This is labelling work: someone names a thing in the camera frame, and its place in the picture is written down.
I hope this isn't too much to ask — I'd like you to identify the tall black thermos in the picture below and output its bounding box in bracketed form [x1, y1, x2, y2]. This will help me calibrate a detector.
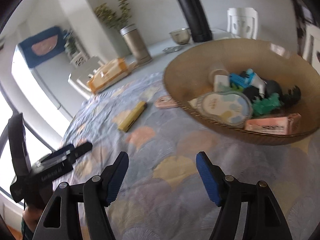
[177, 0, 213, 43]

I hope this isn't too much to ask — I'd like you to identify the gold thermos flask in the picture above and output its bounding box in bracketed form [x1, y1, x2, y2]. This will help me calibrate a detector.
[120, 24, 152, 64]

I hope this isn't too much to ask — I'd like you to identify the blue USB stick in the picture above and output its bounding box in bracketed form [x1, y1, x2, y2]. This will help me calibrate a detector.
[229, 73, 248, 88]

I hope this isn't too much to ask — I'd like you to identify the patterned blue tablecloth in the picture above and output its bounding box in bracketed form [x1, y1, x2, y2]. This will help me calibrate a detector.
[62, 73, 319, 239]

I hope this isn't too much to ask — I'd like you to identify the clear round plastic pack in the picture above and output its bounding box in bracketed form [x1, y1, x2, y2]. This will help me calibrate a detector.
[189, 91, 253, 128]

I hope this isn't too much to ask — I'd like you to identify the amber ribbed glass bowl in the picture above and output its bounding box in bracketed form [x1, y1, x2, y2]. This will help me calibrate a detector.
[163, 38, 319, 145]

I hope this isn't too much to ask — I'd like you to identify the white carved shelf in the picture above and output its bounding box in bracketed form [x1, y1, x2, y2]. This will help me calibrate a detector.
[63, 29, 89, 68]

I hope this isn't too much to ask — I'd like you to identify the phone on left gripper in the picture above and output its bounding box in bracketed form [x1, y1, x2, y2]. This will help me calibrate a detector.
[8, 113, 31, 177]

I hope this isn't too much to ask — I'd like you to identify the pink rectangular box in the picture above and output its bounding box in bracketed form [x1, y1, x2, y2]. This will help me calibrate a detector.
[245, 113, 301, 135]

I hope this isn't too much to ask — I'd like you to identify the orange tissue pack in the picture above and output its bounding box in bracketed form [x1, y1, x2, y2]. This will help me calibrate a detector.
[86, 58, 139, 94]

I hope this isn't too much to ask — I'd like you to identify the green star toy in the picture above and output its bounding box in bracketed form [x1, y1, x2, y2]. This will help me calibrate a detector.
[252, 93, 282, 116]

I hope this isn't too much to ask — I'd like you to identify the yellow lighter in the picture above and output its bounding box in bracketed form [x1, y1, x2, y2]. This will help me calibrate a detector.
[118, 101, 147, 132]

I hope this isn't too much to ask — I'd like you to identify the vase with dried flowers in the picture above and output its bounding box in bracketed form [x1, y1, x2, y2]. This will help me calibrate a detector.
[94, 0, 132, 31]

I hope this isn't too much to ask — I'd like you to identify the white Anker charger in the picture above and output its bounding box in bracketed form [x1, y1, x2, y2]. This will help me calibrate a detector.
[213, 75, 230, 92]

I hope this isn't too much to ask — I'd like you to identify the glass cup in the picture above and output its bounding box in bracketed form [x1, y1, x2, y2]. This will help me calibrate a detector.
[169, 28, 191, 46]

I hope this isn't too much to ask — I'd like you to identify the blue wall cloth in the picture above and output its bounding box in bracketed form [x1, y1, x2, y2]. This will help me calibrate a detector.
[18, 26, 66, 69]

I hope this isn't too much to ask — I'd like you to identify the small glass ashtray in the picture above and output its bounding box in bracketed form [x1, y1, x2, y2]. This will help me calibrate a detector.
[162, 46, 183, 54]

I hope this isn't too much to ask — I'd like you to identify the black-haired doll figure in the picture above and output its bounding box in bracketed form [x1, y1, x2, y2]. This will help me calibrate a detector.
[243, 80, 302, 107]

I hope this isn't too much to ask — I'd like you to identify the right white chair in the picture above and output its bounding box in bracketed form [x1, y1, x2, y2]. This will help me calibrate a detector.
[302, 24, 319, 74]

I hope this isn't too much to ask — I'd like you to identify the far white chair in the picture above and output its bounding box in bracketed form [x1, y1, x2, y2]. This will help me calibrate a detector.
[227, 8, 259, 40]

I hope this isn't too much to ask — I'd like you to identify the pink oval case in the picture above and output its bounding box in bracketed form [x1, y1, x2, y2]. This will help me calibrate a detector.
[154, 95, 178, 109]

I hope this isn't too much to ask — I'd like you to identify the white chair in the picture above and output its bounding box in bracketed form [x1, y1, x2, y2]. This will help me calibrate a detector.
[68, 56, 104, 100]
[302, 24, 319, 74]
[227, 8, 259, 40]

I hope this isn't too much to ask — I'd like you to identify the left white chair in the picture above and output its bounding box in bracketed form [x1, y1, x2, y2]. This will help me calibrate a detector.
[68, 56, 104, 100]

